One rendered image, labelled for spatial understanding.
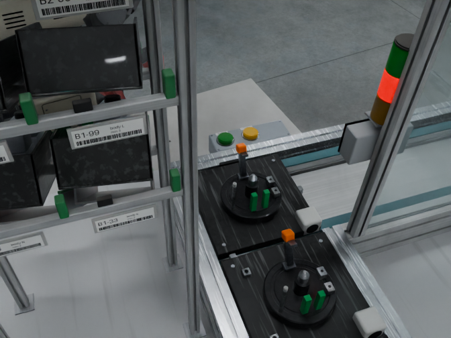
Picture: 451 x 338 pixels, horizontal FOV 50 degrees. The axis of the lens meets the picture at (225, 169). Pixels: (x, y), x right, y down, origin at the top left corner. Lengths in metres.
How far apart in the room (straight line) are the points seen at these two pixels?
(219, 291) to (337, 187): 0.44
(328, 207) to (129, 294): 0.51
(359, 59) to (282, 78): 0.60
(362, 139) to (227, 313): 0.41
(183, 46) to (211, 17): 3.26
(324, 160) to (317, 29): 2.53
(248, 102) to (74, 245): 0.70
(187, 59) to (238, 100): 1.02
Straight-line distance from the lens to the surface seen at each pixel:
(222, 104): 1.53
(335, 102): 3.03
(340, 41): 3.63
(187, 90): 0.56
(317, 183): 1.24
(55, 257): 1.19
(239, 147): 1.07
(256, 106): 1.53
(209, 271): 1.01
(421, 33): 0.79
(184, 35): 0.52
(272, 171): 1.17
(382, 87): 0.86
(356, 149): 0.91
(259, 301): 0.96
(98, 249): 1.18
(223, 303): 0.97
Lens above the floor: 1.81
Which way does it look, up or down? 46 degrees down
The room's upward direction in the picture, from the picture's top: 3 degrees clockwise
